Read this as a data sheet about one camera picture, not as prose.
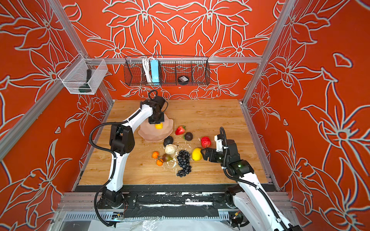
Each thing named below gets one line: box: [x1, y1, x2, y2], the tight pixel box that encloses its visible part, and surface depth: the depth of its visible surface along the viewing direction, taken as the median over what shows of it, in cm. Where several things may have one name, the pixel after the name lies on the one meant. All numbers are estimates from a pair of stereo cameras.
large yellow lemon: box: [191, 147, 203, 162], surface depth 87 cm
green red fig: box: [161, 153, 174, 162], surface depth 87 cm
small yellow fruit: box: [154, 122, 164, 130], surface depth 102 cm
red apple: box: [200, 136, 212, 148], surface depth 92 cm
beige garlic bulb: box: [164, 143, 178, 154], surface depth 89 cm
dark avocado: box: [163, 135, 174, 147], surface depth 94 cm
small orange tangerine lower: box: [156, 159, 164, 167], surface depth 87 cm
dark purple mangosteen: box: [184, 131, 194, 142], surface depth 96 cm
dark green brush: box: [78, 69, 92, 93], surface depth 83 cm
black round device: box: [178, 75, 190, 86], surface depth 97 cm
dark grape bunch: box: [176, 149, 192, 178], surface depth 84 cm
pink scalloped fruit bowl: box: [137, 113, 174, 142], surface depth 102 cm
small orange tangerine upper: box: [151, 151, 160, 159], surface depth 89 cm
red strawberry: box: [174, 125, 186, 136], surface depth 100 cm
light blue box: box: [150, 59, 160, 83], surface depth 92 cm
